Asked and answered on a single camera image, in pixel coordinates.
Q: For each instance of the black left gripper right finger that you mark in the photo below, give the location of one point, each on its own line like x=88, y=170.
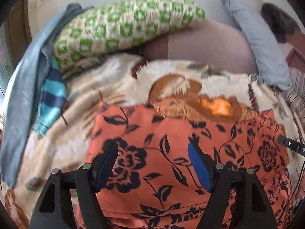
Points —
x=251, y=207

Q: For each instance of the orange floral print garment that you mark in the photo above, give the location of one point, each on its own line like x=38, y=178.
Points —
x=153, y=183

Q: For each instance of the right hand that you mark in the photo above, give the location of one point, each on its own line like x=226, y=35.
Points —
x=300, y=192

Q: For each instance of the striped brown bedsheet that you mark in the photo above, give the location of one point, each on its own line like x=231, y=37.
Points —
x=293, y=52

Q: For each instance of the light blue pillow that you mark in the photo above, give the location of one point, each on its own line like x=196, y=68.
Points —
x=272, y=66

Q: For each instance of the blue grey cloth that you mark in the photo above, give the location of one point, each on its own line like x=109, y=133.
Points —
x=22, y=93

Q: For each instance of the teal navy striped cloth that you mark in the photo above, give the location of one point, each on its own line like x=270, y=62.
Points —
x=53, y=96

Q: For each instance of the cream leaf pattern blanket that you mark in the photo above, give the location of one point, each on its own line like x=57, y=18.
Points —
x=195, y=91

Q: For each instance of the dark furry item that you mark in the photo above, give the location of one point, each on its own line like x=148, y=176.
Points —
x=280, y=23

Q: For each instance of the mauve quilted pillow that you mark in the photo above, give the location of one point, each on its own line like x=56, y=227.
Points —
x=209, y=42

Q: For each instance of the green white checkered pillow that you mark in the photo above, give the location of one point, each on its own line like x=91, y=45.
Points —
x=119, y=26

